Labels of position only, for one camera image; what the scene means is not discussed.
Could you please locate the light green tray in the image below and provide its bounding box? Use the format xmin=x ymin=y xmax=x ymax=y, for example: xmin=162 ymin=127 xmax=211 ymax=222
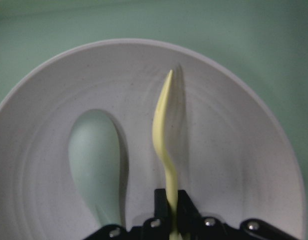
xmin=0 ymin=0 xmax=308 ymax=239

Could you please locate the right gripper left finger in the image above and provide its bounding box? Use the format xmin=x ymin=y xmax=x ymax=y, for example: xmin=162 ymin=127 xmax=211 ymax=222
xmin=154 ymin=188 xmax=172 ymax=225

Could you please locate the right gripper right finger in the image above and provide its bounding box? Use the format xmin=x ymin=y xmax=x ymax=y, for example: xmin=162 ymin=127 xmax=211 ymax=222
xmin=177 ymin=189 xmax=201 ymax=223

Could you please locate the yellow plastic fork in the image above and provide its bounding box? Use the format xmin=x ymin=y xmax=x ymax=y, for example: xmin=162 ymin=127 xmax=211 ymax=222
xmin=152 ymin=69 xmax=180 ymax=240

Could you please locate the white round plate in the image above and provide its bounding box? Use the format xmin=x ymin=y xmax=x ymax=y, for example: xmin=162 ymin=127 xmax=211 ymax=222
xmin=0 ymin=39 xmax=306 ymax=240

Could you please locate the light blue plastic spoon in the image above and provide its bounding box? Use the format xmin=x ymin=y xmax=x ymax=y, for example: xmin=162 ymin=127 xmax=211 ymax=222
xmin=68 ymin=109 xmax=125 ymax=226

